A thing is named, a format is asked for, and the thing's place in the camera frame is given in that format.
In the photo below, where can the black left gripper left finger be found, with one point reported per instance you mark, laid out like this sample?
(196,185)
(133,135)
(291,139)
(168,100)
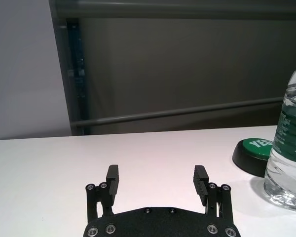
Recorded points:
(112,187)

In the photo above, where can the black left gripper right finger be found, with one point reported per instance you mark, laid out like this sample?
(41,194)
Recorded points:
(199,185)

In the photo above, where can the clear green-label water bottle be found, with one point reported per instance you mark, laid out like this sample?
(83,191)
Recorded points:
(286,153)

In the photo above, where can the small black round object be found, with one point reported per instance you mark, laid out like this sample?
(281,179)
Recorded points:
(251,150)

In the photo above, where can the grey horizontal rail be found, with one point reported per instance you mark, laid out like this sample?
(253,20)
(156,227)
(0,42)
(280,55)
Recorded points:
(162,114)

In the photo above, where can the dark blue frame post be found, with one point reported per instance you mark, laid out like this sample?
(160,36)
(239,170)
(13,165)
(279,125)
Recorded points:
(76,74)

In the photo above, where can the wide grey frame beam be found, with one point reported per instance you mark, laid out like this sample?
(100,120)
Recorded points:
(162,8)

